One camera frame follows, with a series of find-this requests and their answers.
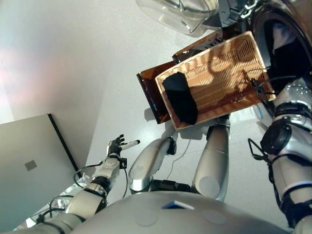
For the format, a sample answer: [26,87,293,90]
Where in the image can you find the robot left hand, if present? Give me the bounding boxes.
[106,134,141,156]

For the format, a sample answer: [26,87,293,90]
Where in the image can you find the grey front-load washing machine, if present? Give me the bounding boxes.
[219,0,312,127]

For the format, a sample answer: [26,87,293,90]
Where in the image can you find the rolled black garment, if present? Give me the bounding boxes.
[162,72,198,126]

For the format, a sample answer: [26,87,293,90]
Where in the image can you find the grey partition with blue edge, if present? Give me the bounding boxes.
[0,113,80,231]

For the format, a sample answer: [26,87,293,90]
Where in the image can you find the grey robot torso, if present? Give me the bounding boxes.
[73,179,293,234]

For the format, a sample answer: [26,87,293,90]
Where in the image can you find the robot right leg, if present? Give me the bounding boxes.
[191,117,231,202]

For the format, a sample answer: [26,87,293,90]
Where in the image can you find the wicker laundry basket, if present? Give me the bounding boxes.
[155,31,277,131]

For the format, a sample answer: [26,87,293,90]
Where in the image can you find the round glass washer door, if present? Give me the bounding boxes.
[136,0,242,38]

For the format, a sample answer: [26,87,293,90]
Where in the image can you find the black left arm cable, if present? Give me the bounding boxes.
[36,164,129,224]

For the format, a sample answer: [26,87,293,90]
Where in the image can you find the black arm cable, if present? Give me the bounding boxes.
[36,164,129,224]
[247,77,297,212]

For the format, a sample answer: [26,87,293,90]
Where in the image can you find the thin floor cable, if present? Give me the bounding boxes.
[167,138,192,181]

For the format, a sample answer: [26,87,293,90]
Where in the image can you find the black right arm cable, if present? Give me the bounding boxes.
[247,77,297,212]

